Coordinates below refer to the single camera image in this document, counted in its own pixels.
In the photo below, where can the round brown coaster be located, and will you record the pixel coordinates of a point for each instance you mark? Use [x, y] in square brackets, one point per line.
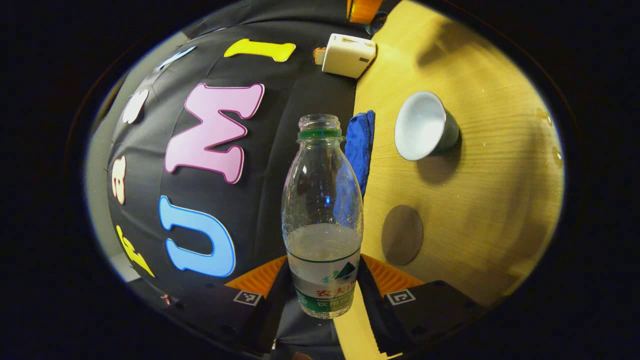
[402, 235]

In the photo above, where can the teal teacup lid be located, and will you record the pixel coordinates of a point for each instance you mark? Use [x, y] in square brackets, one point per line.
[377, 22]

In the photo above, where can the blue towel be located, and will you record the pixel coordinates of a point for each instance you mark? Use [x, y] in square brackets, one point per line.
[360, 145]

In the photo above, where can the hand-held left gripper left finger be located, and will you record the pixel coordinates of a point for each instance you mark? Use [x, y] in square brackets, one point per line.
[272, 320]

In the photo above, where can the toy bread slice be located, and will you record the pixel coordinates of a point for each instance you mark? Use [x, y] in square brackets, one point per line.
[319, 56]

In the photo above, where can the white toy toaster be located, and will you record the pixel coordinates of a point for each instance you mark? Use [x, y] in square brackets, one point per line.
[347, 55]

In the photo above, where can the white teacup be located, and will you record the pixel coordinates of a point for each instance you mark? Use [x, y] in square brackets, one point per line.
[420, 125]

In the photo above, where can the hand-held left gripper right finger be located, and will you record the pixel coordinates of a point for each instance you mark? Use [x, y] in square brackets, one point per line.
[372, 310]

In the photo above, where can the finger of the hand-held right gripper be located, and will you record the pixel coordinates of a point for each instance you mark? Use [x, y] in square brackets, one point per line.
[362, 10]

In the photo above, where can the clear plastic water bottle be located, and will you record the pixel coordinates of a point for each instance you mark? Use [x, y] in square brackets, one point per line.
[322, 200]

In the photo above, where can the black backdrop cloth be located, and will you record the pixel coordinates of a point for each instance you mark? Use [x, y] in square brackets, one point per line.
[280, 100]

